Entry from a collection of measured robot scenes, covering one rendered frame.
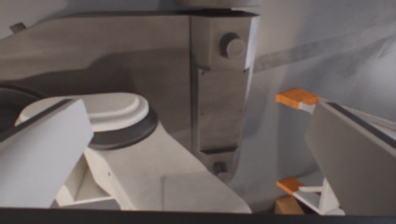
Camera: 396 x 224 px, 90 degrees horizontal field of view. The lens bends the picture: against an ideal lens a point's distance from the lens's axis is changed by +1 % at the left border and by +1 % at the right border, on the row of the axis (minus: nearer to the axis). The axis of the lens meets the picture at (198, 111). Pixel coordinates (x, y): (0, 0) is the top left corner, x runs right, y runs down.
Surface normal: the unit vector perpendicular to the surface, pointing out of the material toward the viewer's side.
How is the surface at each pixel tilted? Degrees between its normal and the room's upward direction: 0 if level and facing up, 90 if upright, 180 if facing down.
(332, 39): 0
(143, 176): 90
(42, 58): 0
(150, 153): 90
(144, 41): 0
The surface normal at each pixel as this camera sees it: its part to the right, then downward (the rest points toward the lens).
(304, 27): 0.18, 0.51
